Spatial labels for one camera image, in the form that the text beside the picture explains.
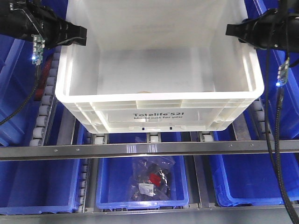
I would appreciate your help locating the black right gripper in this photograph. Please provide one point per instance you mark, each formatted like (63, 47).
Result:
(277, 28)

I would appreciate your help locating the roller track under tote left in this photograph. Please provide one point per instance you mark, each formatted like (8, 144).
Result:
(100, 139)

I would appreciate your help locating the lower metal shelf rail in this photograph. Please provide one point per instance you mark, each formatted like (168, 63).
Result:
(233, 215)

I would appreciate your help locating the white plastic tote box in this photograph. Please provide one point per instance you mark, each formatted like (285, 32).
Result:
(157, 66)

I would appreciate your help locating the red item under shelf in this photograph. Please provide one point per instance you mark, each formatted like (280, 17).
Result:
(43, 79)

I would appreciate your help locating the left green circuit board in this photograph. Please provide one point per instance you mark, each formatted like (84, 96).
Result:
(38, 44)

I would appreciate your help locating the roller track under tote middle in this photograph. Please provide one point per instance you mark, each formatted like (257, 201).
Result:
(153, 137)

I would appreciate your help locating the white roller track right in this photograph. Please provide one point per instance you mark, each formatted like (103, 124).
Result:
(256, 112)

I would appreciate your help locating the white roller track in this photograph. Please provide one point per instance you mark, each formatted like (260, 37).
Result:
(47, 108)
(256, 112)

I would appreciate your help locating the lower shelf roller track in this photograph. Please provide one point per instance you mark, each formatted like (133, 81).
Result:
(84, 175)

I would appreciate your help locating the blue crate lower left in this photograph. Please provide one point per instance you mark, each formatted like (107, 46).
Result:
(36, 187)

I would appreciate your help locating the right green circuit board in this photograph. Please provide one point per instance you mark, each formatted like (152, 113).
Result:
(282, 76)

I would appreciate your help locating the plastic bag of parts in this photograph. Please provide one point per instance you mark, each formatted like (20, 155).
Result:
(151, 178)

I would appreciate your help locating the roller track under tote right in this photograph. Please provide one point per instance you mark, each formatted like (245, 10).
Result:
(206, 136)

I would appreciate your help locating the white roller track left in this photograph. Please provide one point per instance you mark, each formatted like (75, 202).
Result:
(47, 108)

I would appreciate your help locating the blue crate upper left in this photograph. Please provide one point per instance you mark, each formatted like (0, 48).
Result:
(17, 76)

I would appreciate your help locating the roller track under tote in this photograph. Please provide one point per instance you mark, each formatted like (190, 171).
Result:
(100, 139)
(206, 136)
(153, 137)

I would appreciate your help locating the blue crate lower middle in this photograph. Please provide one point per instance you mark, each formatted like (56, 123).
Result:
(113, 183)

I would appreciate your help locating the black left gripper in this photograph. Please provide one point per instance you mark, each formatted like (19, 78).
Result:
(21, 19)

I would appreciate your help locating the metal shelf front rail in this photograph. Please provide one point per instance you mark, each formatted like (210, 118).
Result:
(132, 150)

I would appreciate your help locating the green circuit board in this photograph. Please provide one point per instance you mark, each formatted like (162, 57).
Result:
(38, 44)
(282, 76)

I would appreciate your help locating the metal shelf rail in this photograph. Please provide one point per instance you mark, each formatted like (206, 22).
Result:
(233, 215)
(132, 150)

